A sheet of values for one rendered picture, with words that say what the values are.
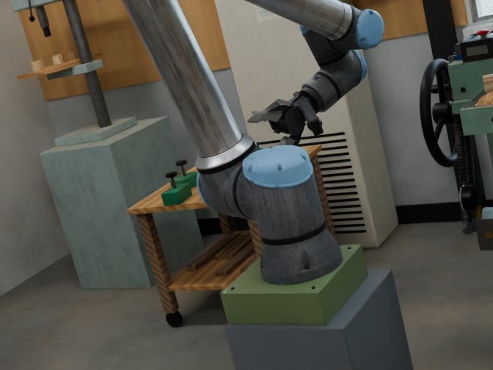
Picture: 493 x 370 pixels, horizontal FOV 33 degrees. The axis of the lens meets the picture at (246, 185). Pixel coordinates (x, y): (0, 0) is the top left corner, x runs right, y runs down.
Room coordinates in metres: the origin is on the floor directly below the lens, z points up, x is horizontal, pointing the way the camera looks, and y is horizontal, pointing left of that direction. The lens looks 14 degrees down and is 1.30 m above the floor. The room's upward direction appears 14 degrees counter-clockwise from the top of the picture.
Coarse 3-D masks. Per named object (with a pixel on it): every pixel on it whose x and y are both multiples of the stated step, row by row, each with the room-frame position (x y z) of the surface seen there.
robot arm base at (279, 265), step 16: (272, 240) 1.74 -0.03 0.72; (288, 240) 1.72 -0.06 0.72; (304, 240) 1.72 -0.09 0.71; (320, 240) 1.73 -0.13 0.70; (272, 256) 1.74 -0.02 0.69; (288, 256) 1.72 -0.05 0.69; (304, 256) 1.72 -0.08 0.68; (320, 256) 1.71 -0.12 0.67; (336, 256) 1.74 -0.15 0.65; (272, 272) 1.73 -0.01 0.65; (288, 272) 1.71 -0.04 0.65; (304, 272) 1.70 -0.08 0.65; (320, 272) 1.70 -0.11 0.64
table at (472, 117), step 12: (480, 96) 1.84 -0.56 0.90; (456, 108) 1.98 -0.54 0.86; (468, 108) 1.75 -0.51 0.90; (480, 108) 1.73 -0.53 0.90; (492, 108) 1.72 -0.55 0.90; (468, 120) 1.75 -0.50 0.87; (480, 120) 1.74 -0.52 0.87; (492, 120) 1.72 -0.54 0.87; (468, 132) 1.75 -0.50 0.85; (480, 132) 1.74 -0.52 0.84; (492, 132) 1.72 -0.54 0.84
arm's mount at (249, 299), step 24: (360, 264) 1.81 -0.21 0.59; (240, 288) 1.76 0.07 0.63; (264, 288) 1.72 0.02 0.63; (288, 288) 1.69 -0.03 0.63; (312, 288) 1.65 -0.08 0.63; (336, 288) 1.69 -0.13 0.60; (240, 312) 1.74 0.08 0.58; (264, 312) 1.70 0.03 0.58; (288, 312) 1.67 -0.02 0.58; (312, 312) 1.64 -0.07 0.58; (336, 312) 1.67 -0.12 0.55
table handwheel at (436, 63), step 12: (444, 60) 2.18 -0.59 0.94; (432, 72) 2.10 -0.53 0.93; (444, 72) 2.22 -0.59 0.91; (420, 96) 2.07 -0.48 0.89; (444, 96) 2.16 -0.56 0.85; (420, 108) 2.05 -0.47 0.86; (444, 108) 2.13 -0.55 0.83; (420, 120) 2.06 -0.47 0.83; (444, 120) 2.13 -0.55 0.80; (432, 132) 2.04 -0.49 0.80; (432, 144) 2.04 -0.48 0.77; (432, 156) 2.07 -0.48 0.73; (444, 156) 2.08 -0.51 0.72; (456, 156) 2.15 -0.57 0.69
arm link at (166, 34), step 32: (128, 0) 1.84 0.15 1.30; (160, 0) 1.83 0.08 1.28; (160, 32) 1.83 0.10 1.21; (192, 32) 1.89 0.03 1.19; (160, 64) 1.86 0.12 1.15; (192, 64) 1.85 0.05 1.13; (192, 96) 1.85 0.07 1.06; (192, 128) 1.88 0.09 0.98; (224, 128) 1.87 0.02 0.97; (224, 160) 1.86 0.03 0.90; (224, 192) 1.86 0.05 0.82
